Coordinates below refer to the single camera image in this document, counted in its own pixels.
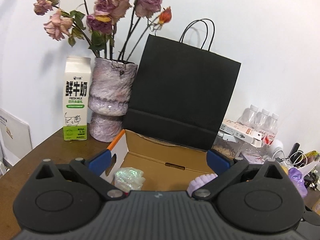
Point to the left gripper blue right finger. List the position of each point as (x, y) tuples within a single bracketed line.
[(218, 162)]

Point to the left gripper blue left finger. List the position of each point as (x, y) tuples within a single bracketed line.
[(100, 162)]

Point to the iridescent plastic wrap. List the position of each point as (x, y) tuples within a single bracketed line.
[(129, 179)]

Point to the clear plastic food container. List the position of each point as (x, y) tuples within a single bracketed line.
[(228, 145)]

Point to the white flat carton box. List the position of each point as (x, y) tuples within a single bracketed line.
[(242, 132)]

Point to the red cardboard pumpkin box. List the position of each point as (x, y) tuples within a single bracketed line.
[(166, 167)]

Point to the water bottle left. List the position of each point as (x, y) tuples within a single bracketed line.
[(248, 117)]

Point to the water bottle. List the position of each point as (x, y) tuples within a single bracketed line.
[(259, 119), (270, 129), (248, 117)]

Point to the water bottle middle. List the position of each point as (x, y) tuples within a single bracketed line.
[(259, 119)]

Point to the small white round fan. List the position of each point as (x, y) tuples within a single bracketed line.
[(276, 149)]

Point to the water bottle right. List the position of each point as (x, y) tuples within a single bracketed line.
[(270, 129)]

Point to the black paper shopping bag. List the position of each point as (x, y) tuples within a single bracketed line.
[(181, 93)]

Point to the purple textured vase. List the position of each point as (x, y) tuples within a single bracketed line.
[(109, 96)]

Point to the colourful snack packet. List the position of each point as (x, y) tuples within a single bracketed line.
[(312, 156)]

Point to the white green milk carton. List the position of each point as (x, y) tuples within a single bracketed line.
[(77, 80)]

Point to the dried pink rose bouquet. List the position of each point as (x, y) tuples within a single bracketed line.
[(99, 27)]

